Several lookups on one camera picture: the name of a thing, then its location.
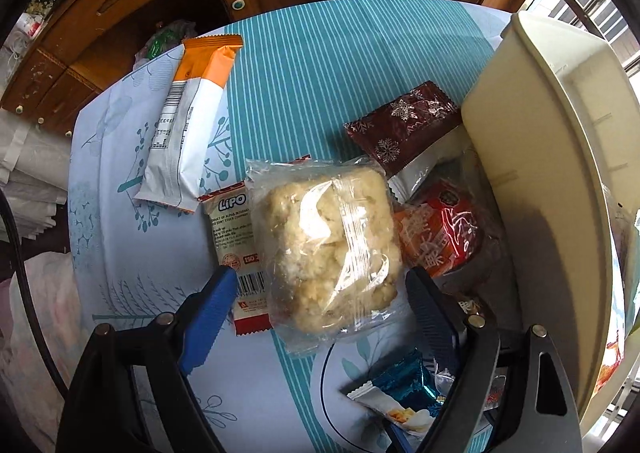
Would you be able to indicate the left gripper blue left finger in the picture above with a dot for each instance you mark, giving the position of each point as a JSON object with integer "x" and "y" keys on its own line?
{"x": 201, "y": 317}

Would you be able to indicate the dark red snowflake packet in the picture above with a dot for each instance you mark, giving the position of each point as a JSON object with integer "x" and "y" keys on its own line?
{"x": 398, "y": 131}

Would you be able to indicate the orange white snack bar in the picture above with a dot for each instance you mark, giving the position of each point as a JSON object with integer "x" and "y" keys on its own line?
{"x": 178, "y": 148}

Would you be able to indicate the blue white rice cracker packet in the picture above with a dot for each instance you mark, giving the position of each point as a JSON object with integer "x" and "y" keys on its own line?
{"x": 404, "y": 393}

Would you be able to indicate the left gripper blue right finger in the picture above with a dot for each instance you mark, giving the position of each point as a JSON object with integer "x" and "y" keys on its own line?
{"x": 441, "y": 320}

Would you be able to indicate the pastel floral blanket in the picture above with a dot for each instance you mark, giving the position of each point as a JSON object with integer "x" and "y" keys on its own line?
{"x": 32, "y": 395}

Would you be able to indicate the white plastic bag bin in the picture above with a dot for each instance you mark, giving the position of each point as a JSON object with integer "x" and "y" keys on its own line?
{"x": 165, "y": 39}

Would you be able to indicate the blue patterned tablecloth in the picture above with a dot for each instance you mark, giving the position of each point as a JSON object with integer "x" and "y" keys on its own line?
{"x": 302, "y": 73}

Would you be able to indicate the clear bag puffed rice cake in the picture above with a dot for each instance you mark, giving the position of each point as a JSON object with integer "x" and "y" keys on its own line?
{"x": 327, "y": 241}

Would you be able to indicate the white plastic storage bin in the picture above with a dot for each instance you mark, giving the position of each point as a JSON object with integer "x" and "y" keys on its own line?
{"x": 555, "y": 122}

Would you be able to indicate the red label nut packet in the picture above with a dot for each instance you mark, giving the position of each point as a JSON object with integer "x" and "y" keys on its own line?
{"x": 446, "y": 229}

